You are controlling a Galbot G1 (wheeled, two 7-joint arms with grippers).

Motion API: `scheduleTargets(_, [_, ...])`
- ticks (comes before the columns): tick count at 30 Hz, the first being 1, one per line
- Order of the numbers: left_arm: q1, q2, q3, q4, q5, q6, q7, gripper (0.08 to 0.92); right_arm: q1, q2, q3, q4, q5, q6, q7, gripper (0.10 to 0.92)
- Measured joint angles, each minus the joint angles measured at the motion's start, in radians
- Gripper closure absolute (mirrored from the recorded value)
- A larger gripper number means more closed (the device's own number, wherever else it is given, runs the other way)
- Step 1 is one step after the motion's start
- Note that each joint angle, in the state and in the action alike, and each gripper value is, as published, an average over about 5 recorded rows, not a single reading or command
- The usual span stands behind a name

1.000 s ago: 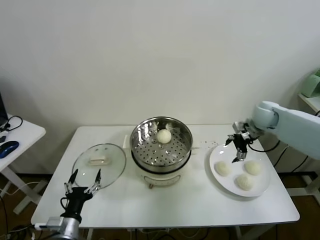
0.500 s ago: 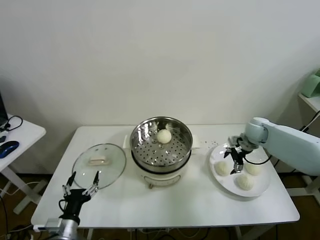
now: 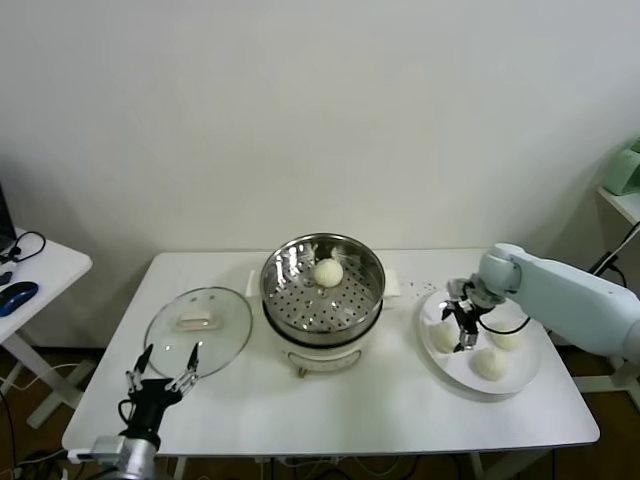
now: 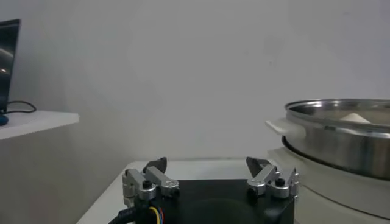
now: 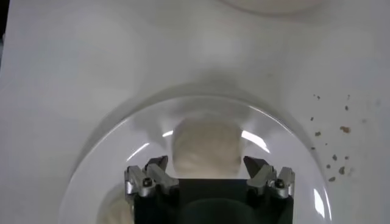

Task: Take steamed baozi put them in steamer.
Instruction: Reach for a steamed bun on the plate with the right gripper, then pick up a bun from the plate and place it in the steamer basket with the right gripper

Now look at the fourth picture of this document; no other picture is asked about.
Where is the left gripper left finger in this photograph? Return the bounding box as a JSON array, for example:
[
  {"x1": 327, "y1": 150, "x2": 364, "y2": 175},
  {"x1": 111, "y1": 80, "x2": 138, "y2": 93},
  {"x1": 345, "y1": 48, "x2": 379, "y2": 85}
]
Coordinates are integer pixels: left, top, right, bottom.
[{"x1": 121, "y1": 156, "x2": 181, "y2": 208}]

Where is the white electric cooker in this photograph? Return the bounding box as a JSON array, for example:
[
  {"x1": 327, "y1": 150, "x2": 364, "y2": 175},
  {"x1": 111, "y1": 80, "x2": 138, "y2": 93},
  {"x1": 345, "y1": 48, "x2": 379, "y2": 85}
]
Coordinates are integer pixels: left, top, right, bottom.
[{"x1": 264, "y1": 117, "x2": 390, "y2": 224}]

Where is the black looped cable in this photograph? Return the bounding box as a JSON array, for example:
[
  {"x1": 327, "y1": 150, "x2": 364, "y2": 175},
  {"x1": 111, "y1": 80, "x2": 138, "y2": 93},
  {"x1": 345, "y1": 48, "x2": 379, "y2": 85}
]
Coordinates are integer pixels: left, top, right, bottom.
[{"x1": 4, "y1": 100, "x2": 37, "y2": 115}]

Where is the white side table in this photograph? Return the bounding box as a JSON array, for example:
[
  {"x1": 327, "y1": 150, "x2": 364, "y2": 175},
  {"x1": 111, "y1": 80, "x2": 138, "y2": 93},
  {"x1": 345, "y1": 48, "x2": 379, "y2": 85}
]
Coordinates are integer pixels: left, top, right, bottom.
[{"x1": 0, "y1": 110, "x2": 80, "y2": 141}]

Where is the white steamed baozi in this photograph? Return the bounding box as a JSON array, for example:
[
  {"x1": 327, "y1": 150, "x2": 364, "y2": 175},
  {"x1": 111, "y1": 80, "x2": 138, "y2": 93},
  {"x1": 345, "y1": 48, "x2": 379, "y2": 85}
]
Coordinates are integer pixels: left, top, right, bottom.
[{"x1": 339, "y1": 112, "x2": 372, "y2": 124}]

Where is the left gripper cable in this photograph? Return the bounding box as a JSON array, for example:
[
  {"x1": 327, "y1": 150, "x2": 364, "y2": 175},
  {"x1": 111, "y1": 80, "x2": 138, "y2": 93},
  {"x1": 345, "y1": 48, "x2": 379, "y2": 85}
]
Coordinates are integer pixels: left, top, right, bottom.
[{"x1": 108, "y1": 205, "x2": 165, "y2": 224}]

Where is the black monitor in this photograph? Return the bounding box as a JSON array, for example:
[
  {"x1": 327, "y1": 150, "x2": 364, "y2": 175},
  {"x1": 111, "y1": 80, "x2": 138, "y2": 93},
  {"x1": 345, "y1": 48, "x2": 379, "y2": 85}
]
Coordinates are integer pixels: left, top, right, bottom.
[{"x1": 0, "y1": 18, "x2": 21, "y2": 114}]

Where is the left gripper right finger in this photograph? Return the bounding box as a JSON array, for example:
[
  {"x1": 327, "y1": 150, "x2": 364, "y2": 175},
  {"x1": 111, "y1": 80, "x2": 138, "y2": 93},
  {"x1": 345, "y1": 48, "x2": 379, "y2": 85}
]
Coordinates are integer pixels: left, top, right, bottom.
[{"x1": 246, "y1": 156, "x2": 300, "y2": 200}]

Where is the stainless steel steamer basket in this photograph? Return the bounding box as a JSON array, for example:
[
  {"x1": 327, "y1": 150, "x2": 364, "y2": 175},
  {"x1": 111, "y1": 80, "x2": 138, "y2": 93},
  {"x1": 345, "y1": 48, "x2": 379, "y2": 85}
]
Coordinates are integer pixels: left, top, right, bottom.
[{"x1": 285, "y1": 98, "x2": 390, "y2": 181}]

